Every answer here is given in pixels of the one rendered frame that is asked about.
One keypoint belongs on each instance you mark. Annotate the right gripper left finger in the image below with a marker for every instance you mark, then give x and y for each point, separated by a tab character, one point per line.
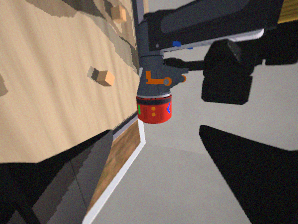
59	189

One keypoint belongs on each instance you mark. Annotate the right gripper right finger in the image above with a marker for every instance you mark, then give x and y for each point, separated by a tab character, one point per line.
263	178

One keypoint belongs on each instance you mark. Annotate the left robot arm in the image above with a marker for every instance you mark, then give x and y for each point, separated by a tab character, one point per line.
269	47

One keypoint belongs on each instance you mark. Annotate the small orange block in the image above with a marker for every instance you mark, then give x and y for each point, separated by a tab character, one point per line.
118	14
105	78

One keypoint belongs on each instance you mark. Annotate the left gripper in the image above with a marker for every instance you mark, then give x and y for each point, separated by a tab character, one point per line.
221	83

